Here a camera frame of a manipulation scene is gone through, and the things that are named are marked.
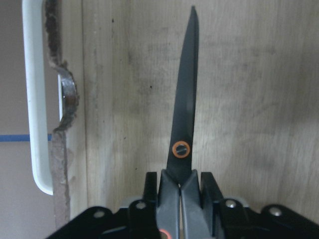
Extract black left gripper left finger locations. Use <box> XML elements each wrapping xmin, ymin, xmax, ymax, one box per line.
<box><xmin>143</xmin><ymin>172</ymin><xmax>158</xmax><ymax>205</ymax></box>

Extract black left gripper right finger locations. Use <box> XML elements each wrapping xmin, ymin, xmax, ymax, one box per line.
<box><xmin>201</xmin><ymin>172</ymin><xmax>223</xmax><ymax>209</ymax></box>

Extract orange handled black scissors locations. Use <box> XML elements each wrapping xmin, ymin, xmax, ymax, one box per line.
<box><xmin>157</xmin><ymin>6</ymin><xmax>212</xmax><ymax>239</ymax></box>

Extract dark wooden drawer box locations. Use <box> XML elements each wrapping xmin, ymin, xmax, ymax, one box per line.
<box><xmin>44</xmin><ymin>0</ymin><xmax>319</xmax><ymax>228</ymax></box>

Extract white drawer handle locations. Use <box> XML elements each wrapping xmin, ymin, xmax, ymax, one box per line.
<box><xmin>22</xmin><ymin>0</ymin><xmax>53</xmax><ymax>195</ymax></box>

